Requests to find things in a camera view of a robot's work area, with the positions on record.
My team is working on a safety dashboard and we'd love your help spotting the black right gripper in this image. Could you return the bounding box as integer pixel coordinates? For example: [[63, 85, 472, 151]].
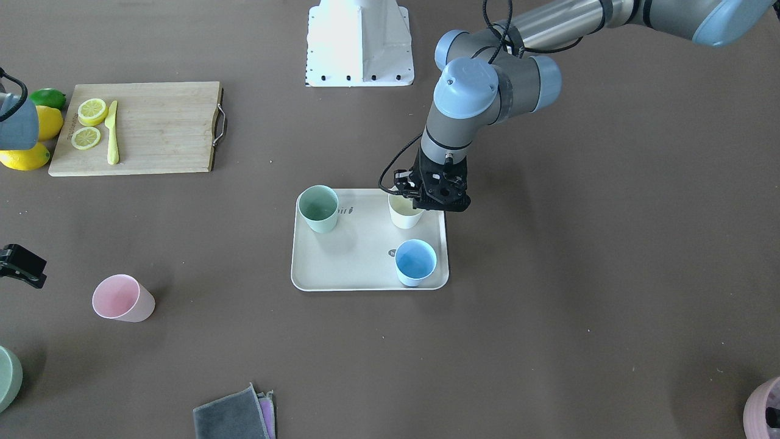
[[1, 244, 47, 289]]

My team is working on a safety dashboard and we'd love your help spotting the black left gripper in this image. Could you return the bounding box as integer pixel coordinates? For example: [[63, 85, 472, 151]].
[[394, 148, 470, 212]]

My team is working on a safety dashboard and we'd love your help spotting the white cup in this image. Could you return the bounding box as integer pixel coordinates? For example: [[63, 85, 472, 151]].
[[388, 195, 425, 229]]

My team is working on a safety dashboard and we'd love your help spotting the blue cup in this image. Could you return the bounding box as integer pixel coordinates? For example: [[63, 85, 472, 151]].
[[394, 239, 438, 287]]

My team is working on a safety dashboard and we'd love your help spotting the pink cup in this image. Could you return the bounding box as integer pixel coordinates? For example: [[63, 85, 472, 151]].
[[91, 274, 156, 323]]

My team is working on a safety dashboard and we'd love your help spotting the green cup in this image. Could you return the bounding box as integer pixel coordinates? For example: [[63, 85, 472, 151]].
[[296, 185, 339, 234]]

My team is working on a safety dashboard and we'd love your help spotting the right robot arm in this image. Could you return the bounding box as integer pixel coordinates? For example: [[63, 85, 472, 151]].
[[1, 69, 46, 289]]

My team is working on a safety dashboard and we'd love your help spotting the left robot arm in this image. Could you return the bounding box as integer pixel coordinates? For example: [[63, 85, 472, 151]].
[[384, 1, 778, 212]]

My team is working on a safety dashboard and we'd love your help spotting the cream rabbit tray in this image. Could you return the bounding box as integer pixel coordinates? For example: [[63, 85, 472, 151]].
[[291, 188, 450, 292]]

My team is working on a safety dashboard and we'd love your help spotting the yellow lemon lower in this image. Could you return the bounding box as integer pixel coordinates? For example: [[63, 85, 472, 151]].
[[1, 143, 51, 171]]

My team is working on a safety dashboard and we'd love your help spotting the yellow lemon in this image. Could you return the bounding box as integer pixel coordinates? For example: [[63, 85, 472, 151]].
[[35, 105, 64, 142], [1, 143, 51, 171]]

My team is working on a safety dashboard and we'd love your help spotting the green bowl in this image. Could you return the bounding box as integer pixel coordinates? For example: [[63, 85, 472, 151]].
[[0, 346, 23, 412]]

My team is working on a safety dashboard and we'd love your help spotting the lemon slice lower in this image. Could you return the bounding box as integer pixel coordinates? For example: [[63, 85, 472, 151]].
[[70, 127, 101, 151]]

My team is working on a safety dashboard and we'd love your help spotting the lemon slice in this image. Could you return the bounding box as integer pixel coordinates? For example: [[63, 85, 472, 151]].
[[70, 127, 101, 151], [76, 98, 109, 127]]

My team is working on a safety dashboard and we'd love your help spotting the yellow plastic knife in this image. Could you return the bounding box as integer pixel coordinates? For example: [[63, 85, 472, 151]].
[[104, 100, 120, 166]]

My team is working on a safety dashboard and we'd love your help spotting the yellow lemon upper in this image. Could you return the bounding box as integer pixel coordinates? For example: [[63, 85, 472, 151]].
[[35, 105, 64, 142]]

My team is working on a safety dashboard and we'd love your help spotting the green lime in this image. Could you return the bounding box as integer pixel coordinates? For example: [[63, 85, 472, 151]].
[[29, 87, 67, 110]]

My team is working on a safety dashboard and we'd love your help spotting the lemon slice upper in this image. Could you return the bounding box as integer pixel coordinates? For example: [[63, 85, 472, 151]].
[[76, 98, 109, 127]]

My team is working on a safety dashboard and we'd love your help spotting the bamboo cutting board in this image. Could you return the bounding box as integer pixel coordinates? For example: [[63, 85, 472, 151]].
[[48, 81, 224, 177]]

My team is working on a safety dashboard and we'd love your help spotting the grey cloth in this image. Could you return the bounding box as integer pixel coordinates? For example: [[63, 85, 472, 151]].
[[193, 385, 266, 438]]

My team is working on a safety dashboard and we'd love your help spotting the purple cloth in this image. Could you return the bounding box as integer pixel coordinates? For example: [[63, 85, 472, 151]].
[[257, 390, 277, 439]]

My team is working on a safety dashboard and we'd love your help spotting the pink bowl with ice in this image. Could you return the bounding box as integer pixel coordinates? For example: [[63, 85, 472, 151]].
[[743, 377, 779, 438]]

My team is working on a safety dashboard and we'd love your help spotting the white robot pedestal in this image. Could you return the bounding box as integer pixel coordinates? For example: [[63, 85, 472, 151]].
[[305, 1, 415, 87]]

